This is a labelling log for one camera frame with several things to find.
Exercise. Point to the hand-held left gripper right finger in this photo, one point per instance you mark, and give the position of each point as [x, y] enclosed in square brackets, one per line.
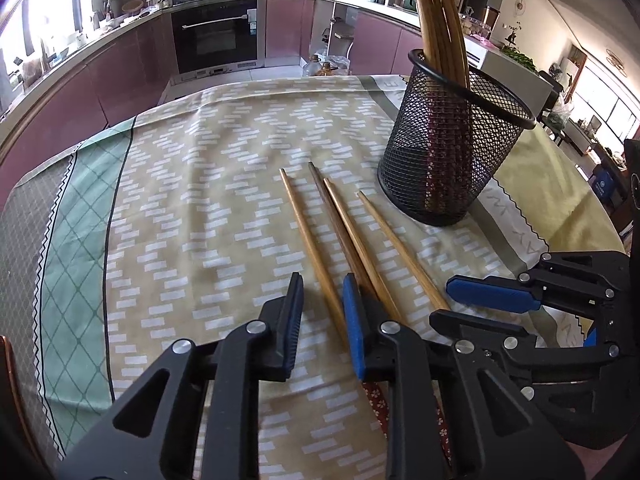
[356, 330]

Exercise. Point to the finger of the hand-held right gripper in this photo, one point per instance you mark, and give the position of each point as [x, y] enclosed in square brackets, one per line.
[475, 327]
[490, 292]

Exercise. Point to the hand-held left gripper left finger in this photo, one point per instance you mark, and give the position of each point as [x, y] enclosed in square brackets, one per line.
[292, 330]

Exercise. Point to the red-ended wooden chopstick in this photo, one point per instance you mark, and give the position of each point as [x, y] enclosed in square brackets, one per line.
[340, 227]
[310, 245]
[367, 265]
[405, 252]

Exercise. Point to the black mesh utensil holder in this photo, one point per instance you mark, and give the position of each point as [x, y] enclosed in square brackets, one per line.
[440, 160]

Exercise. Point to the patterned tablecloth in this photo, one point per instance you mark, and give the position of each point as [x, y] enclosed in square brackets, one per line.
[200, 210]

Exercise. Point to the green leafy vegetables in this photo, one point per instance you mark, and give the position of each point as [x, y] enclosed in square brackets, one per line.
[519, 59]

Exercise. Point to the amber oil bottle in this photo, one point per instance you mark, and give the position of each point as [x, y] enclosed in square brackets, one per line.
[328, 69]

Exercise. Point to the clear oil bottle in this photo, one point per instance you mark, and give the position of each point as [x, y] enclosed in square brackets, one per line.
[312, 67]

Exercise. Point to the clear egg container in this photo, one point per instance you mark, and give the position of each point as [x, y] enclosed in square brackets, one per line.
[475, 28]

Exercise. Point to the plastic bags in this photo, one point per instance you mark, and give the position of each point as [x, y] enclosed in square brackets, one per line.
[341, 64]

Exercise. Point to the copper tumbler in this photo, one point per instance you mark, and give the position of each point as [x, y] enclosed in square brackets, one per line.
[491, 17]

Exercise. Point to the pink base cabinets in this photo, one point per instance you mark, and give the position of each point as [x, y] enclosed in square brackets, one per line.
[100, 80]
[370, 35]

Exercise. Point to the black built-in oven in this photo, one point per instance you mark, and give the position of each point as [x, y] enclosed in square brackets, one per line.
[215, 35]

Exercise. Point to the round woven basket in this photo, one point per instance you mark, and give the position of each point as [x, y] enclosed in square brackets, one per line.
[132, 6]

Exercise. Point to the kitchen window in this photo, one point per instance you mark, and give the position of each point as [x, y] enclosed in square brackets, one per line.
[50, 15]

